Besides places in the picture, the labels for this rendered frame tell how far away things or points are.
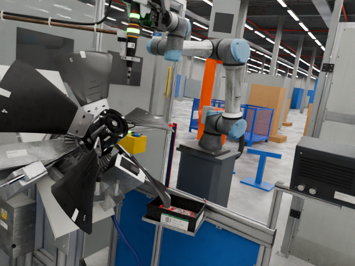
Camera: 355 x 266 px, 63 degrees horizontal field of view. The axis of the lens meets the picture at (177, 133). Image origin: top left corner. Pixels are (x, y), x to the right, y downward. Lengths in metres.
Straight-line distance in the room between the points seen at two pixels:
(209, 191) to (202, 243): 0.35
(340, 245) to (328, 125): 0.97
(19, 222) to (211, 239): 0.82
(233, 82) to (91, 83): 0.77
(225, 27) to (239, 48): 3.52
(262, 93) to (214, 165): 7.53
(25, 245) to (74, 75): 0.71
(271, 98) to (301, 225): 6.50
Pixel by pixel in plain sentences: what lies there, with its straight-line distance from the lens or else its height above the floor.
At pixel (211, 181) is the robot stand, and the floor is 0.85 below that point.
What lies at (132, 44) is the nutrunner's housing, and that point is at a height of 1.50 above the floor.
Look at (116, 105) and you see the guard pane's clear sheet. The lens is 2.09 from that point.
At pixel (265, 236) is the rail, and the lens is 1.30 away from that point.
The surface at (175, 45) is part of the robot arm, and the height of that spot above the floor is 1.54.
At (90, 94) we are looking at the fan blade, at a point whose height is 1.30.
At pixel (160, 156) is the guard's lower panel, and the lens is 2.59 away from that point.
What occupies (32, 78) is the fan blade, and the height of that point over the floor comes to 1.34.
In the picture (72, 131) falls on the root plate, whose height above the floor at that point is 1.18.
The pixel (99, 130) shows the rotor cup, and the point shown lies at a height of 1.20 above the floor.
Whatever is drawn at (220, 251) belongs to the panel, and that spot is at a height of 0.66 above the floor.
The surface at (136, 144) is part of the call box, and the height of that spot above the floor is 1.03.
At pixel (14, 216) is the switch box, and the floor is 0.80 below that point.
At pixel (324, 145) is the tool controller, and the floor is 1.24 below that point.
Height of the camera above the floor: 1.40
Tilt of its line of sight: 10 degrees down
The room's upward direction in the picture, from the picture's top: 8 degrees clockwise
